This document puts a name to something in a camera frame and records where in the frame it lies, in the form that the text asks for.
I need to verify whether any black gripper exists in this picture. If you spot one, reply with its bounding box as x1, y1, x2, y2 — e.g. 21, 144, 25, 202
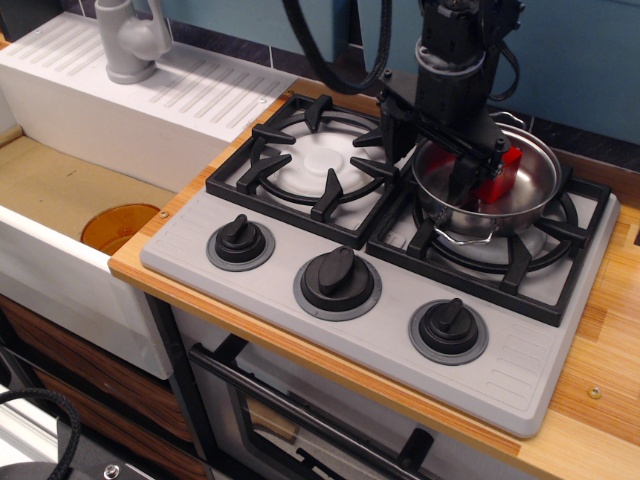
379, 69, 511, 205

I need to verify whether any red cube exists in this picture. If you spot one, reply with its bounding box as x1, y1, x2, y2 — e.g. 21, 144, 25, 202
472, 146, 523, 204

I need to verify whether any stainless steel pan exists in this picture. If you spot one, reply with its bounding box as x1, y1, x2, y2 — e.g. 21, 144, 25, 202
411, 116, 562, 246

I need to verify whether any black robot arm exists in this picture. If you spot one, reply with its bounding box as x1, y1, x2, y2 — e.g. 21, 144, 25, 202
380, 1, 524, 206

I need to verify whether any black middle stove knob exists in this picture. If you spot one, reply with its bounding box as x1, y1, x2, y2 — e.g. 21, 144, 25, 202
293, 246, 382, 322

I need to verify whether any black stove knob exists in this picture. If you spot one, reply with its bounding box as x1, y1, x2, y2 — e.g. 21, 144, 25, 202
206, 214, 276, 272
409, 298, 489, 366
293, 246, 382, 322

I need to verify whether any black right stove knob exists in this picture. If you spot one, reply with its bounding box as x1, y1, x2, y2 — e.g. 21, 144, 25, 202
409, 298, 489, 366

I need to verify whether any grey toy stove top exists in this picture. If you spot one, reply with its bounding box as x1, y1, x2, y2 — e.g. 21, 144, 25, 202
140, 177, 620, 438

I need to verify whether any black left stove knob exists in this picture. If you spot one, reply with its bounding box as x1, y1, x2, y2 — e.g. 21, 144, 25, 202
206, 214, 276, 272

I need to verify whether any black left burner grate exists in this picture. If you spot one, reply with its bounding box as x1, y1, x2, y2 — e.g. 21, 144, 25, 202
206, 94, 409, 249

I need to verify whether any black burner grate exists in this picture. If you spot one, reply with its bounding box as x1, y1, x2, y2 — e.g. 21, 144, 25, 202
206, 94, 409, 249
366, 175, 613, 326

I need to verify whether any black right burner grate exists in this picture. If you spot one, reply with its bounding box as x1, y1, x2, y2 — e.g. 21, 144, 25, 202
366, 175, 613, 326

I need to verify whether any grey toy faucet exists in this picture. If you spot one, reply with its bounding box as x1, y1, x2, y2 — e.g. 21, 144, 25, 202
95, 0, 172, 85

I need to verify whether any orange plastic plate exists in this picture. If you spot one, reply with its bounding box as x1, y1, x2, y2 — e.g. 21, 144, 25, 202
80, 203, 160, 255

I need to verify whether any white sink unit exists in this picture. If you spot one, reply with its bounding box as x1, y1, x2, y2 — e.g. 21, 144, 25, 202
1, 13, 293, 379

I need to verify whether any wooden drawer front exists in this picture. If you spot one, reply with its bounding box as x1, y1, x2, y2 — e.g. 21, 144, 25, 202
1, 298, 210, 479

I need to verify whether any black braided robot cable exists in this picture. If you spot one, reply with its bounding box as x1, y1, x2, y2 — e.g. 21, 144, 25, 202
282, 0, 394, 95

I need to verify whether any oven door with handle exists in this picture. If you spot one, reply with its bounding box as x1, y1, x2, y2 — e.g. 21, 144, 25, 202
188, 333, 551, 480

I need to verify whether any black braided foreground cable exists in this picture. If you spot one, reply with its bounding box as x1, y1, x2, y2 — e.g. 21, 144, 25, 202
0, 387, 82, 480

